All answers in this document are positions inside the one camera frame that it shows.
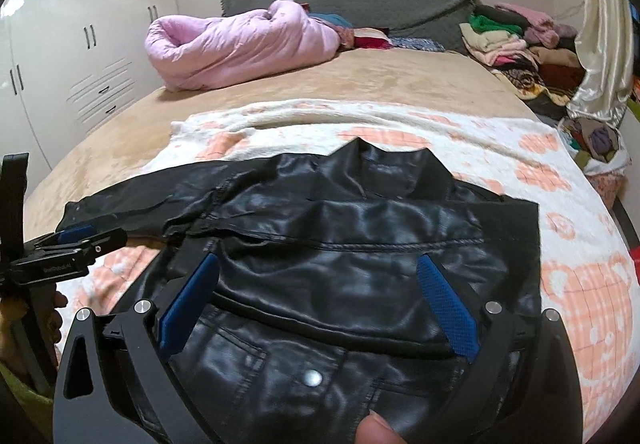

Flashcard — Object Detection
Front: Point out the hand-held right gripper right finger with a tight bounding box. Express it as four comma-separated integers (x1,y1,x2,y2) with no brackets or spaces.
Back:
415,254,586,444

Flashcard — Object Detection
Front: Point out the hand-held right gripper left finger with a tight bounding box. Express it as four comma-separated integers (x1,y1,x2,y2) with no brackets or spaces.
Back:
52,251,236,444

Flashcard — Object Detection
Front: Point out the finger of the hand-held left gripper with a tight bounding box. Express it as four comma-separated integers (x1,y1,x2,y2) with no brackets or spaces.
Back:
42,229,128,266
25,223,98,251

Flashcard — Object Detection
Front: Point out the black leather jacket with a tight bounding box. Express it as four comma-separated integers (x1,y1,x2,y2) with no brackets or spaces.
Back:
55,137,543,444

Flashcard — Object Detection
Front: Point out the person's left forearm green sleeve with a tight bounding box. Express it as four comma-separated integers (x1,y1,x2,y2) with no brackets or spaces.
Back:
0,359,48,444

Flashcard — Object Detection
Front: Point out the bag of colourful clothes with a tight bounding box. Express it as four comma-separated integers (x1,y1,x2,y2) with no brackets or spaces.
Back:
557,117,631,175

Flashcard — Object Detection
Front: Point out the pile of folded clothes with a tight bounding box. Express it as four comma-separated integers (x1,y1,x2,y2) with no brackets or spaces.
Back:
459,2,586,120

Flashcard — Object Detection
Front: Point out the person's left hand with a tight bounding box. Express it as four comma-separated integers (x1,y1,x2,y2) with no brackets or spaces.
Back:
42,289,69,346

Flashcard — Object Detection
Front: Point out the person's right hand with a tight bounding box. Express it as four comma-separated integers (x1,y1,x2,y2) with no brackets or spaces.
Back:
354,414,401,444

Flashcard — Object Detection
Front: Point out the white orange printed blanket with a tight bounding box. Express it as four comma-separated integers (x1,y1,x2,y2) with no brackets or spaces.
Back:
75,99,640,444

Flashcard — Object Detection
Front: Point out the white wardrobe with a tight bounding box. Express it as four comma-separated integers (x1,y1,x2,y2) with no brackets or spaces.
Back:
0,0,181,175

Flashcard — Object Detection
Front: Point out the pink quilt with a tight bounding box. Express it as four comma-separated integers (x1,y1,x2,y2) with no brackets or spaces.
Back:
144,0,343,92

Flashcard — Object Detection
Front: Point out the bed with beige sheet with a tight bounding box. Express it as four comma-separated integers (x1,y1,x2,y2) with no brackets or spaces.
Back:
25,44,556,220

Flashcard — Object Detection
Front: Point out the blue patterned cloth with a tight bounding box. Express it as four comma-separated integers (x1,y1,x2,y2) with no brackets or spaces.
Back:
387,37,446,52

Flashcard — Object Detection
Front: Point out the red patterned pillow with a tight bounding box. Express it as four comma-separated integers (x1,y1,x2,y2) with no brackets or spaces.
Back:
340,27,391,50

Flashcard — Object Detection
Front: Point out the teal cloth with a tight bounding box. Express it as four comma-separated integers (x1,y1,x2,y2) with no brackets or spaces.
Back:
310,13,353,30

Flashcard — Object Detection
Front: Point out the cream satin curtain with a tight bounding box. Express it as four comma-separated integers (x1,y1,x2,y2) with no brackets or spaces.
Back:
565,0,636,125

